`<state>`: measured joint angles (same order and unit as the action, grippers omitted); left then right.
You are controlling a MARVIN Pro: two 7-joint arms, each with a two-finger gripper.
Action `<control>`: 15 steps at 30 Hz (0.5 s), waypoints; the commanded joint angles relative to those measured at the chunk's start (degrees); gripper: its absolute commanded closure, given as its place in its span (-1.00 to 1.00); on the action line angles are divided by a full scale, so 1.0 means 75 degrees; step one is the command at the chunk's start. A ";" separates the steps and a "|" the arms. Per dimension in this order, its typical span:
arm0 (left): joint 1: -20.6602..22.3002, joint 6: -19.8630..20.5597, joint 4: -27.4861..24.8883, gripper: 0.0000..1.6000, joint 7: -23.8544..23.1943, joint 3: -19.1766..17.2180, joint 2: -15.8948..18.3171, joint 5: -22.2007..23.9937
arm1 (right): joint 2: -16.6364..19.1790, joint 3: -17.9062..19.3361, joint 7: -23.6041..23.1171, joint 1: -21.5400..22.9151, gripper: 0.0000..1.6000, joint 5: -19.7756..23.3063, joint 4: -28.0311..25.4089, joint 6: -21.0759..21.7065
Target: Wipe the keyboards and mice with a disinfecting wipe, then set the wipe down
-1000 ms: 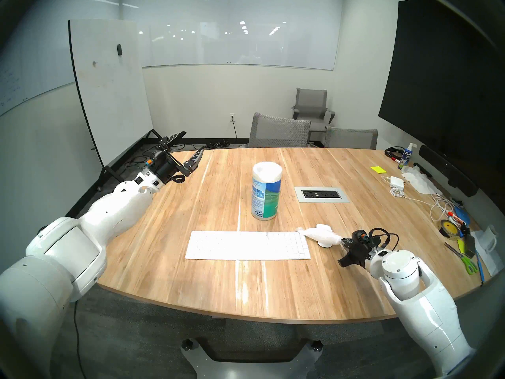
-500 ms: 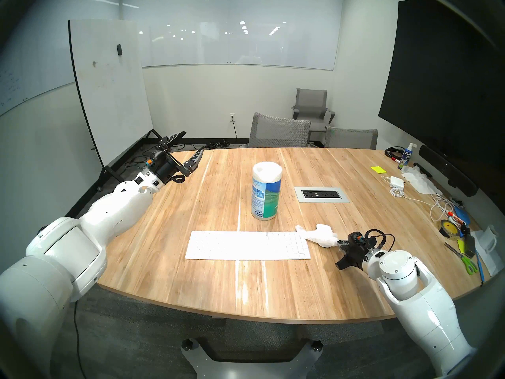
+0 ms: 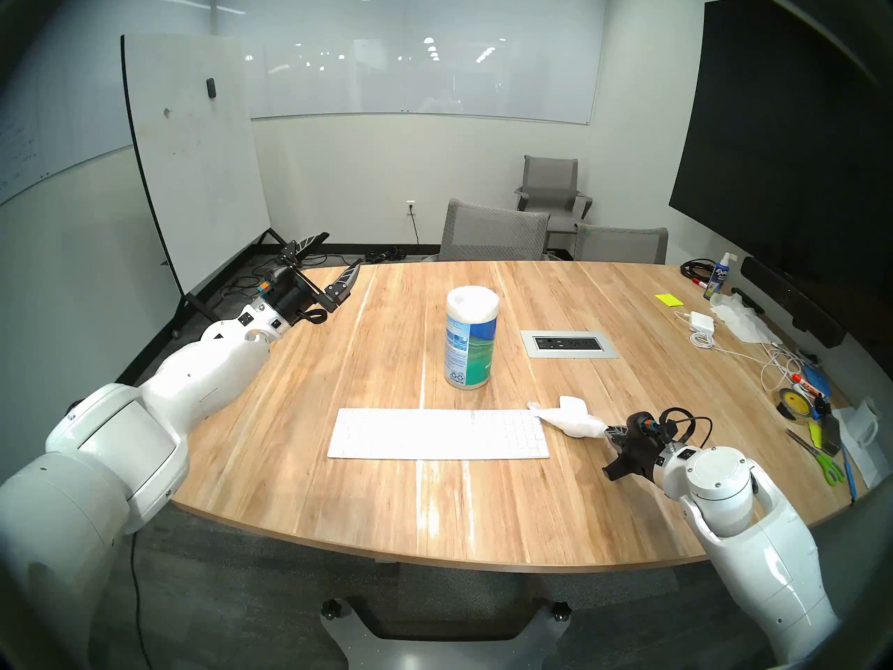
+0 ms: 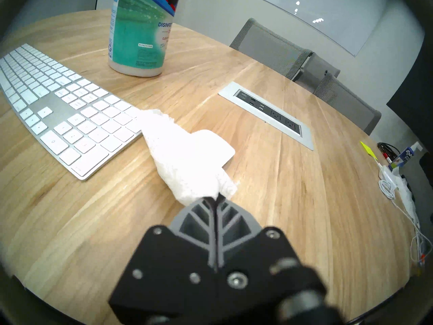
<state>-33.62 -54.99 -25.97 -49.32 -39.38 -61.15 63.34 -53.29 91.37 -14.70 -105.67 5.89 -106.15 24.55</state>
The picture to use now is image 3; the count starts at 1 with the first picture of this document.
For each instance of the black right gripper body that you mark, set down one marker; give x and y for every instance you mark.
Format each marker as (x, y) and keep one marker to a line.
(642, 452)

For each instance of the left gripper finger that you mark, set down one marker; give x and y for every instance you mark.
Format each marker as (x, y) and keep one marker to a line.
(344, 288)
(303, 248)

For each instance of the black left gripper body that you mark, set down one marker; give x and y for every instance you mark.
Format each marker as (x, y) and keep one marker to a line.
(300, 295)

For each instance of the white disinfecting wipe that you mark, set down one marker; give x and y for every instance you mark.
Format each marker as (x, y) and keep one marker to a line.
(582, 424)

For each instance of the disinfecting wipes canister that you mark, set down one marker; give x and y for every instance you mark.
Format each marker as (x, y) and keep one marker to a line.
(471, 340)

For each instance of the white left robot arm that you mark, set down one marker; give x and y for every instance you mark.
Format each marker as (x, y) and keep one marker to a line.
(195, 368)

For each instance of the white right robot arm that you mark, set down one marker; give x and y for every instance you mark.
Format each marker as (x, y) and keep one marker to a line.
(767, 557)

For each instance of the grey table power outlet box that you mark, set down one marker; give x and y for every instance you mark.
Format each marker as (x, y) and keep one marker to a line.
(568, 343)

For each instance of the mobile whiteboard on stand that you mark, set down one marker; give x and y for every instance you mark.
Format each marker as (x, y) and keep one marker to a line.
(195, 166)

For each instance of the white power adapter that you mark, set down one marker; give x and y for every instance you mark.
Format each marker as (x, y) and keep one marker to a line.
(701, 322)

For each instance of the yellow sticky note pad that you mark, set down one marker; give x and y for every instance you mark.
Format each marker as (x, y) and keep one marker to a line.
(669, 299)

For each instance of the grey mesh office chair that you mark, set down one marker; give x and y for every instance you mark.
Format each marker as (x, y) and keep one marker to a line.
(621, 246)
(492, 232)

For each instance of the black yellow tape roll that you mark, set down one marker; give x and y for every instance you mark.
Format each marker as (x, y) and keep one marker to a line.
(795, 405)

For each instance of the white keyboard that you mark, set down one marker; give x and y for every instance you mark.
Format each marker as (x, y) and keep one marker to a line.
(418, 435)

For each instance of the crumpled white tissue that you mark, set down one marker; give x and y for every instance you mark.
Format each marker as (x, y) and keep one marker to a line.
(743, 319)

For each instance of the white marker with red cap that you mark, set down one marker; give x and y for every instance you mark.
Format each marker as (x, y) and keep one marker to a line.
(806, 384)

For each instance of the whiteboard cleaner spray bottle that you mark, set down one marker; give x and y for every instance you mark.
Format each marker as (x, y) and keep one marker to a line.
(718, 281)

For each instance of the blue packet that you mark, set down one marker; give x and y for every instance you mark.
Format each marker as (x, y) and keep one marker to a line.
(818, 382)

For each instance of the black felt eraser block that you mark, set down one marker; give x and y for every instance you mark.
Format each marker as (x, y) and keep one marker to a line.
(830, 433)

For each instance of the blue pen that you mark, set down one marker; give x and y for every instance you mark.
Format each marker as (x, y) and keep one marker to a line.
(848, 473)

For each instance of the black video sound bar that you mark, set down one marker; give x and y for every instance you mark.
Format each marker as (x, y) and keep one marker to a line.
(788, 299)

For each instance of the white mug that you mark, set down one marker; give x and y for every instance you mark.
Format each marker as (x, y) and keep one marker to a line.
(864, 421)

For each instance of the white paper sheet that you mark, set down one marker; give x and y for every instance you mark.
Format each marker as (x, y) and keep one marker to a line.
(868, 463)

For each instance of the grey office chair with armrests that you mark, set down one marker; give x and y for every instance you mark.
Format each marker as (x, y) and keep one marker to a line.
(551, 180)

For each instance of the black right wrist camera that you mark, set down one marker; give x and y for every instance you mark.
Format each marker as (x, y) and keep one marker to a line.
(642, 424)

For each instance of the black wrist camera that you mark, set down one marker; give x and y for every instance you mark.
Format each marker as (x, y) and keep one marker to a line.
(272, 283)
(642, 424)

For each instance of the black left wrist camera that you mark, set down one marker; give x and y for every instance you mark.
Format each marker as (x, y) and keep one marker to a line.
(272, 283)

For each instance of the large glass wall board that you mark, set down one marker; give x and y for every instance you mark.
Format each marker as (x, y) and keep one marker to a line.
(432, 82)

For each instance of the side wall whiteboard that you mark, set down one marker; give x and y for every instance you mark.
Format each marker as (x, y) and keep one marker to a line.
(42, 138)

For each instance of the large black wall screen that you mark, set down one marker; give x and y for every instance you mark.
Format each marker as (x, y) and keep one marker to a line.
(781, 152)

